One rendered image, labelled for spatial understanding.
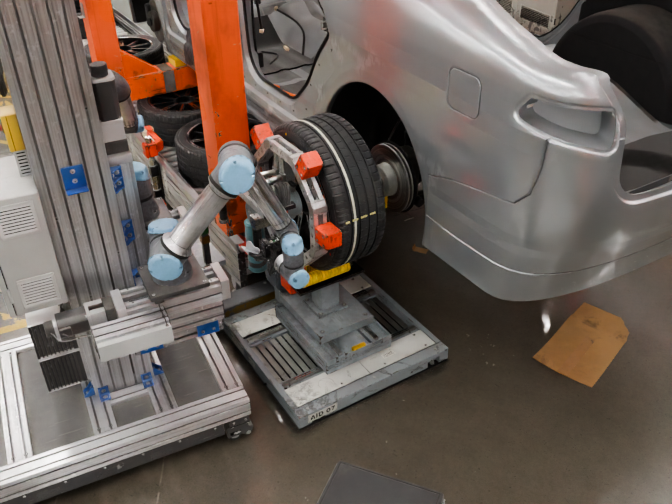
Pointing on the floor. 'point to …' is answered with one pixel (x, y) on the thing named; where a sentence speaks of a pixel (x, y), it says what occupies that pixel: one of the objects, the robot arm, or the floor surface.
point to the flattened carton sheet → (584, 344)
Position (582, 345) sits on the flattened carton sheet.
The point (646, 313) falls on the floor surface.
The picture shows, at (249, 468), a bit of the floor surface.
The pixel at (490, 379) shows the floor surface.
